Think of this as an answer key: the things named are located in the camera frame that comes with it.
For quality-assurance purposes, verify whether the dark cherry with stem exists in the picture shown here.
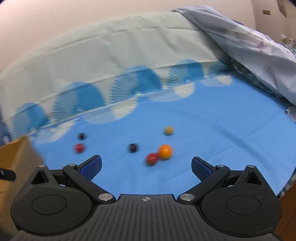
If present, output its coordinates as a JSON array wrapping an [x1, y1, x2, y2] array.
[[77, 133, 86, 141]]

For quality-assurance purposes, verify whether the red cherry tomato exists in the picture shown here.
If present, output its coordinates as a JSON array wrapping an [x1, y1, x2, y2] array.
[[145, 153, 159, 166]]

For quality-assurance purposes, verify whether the grey floral blanket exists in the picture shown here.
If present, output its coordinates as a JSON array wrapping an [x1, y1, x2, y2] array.
[[175, 6, 295, 120]]

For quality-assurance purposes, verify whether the brown cardboard box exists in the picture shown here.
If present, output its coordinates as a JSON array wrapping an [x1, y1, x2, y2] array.
[[0, 136, 43, 235]]

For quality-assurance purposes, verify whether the red strawberry-like fruit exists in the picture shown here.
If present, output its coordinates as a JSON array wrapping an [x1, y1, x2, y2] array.
[[74, 143, 85, 154]]

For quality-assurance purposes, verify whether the dark blueberry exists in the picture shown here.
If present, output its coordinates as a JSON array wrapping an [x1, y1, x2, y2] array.
[[128, 143, 138, 153]]

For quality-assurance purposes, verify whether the orange round fruit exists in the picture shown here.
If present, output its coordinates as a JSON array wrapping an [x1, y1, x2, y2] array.
[[158, 144, 173, 160]]

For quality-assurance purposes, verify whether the small tan round fruit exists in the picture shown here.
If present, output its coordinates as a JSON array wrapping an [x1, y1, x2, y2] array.
[[164, 126, 175, 136]]

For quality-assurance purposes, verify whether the blue fan-pattern sheet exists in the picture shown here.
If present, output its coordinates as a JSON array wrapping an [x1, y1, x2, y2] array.
[[1, 13, 295, 196]]

